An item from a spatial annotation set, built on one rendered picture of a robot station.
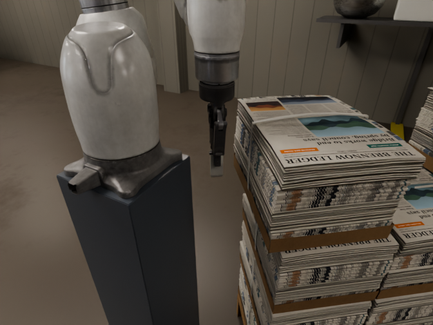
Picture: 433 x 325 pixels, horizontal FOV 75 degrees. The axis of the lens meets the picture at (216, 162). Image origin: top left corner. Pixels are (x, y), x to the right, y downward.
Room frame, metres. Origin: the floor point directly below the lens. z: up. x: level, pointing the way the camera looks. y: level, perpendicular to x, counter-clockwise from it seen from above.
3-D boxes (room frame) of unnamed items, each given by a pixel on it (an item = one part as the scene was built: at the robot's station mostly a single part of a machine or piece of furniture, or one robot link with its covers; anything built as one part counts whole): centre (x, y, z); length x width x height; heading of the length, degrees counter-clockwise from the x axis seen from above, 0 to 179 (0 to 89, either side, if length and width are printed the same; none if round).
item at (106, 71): (0.53, 0.20, 1.17); 0.18 x 0.16 x 0.22; 10
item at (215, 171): (0.59, 0.00, 0.96); 0.03 x 0.01 x 0.07; 98
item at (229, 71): (0.59, 0.00, 1.19); 0.09 x 0.09 x 0.06
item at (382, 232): (0.52, -0.24, 0.86); 0.29 x 0.16 x 0.04; 99
